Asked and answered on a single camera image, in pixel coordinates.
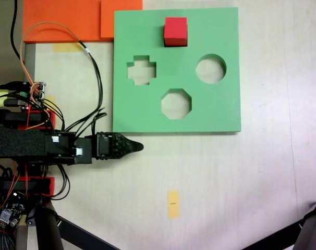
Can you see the black plug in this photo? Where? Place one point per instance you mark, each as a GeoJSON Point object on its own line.
{"type": "Point", "coordinates": [14, 102]}

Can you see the black tripod leg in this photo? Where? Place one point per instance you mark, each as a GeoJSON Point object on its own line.
{"type": "Point", "coordinates": [313, 226]}
{"type": "Point", "coordinates": [47, 229]}

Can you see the small black circuit board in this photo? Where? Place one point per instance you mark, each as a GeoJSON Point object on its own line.
{"type": "Point", "coordinates": [6, 216]}

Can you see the red square block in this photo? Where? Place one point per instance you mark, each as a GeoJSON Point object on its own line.
{"type": "Point", "coordinates": [175, 30]}

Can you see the green shape sorter board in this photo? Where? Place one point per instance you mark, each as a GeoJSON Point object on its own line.
{"type": "Point", "coordinates": [173, 122]}

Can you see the red base clamp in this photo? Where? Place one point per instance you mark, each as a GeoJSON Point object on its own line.
{"type": "Point", "coordinates": [51, 119]}
{"type": "Point", "coordinates": [51, 186]}

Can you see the black tripod brace bar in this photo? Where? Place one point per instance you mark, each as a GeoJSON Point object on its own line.
{"type": "Point", "coordinates": [278, 239]}
{"type": "Point", "coordinates": [82, 234]}

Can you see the orange foam block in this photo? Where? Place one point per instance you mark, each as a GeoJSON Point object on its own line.
{"type": "Point", "coordinates": [107, 18]}
{"type": "Point", "coordinates": [61, 15]}

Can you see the yellow tape strip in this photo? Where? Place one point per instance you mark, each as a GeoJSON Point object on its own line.
{"type": "Point", "coordinates": [66, 47]}
{"type": "Point", "coordinates": [173, 204]}
{"type": "Point", "coordinates": [50, 99]}

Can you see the grey metal bar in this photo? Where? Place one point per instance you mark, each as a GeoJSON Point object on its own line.
{"type": "Point", "coordinates": [22, 237]}

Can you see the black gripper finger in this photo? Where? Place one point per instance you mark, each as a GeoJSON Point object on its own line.
{"type": "Point", "coordinates": [122, 142]}
{"type": "Point", "coordinates": [122, 151]}

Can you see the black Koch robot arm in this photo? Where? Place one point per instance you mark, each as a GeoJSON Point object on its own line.
{"type": "Point", "coordinates": [17, 143]}

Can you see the circuit board with connectors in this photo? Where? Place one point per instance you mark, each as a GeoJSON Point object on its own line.
{"type": "Point", "coordinates": [38, 91]}

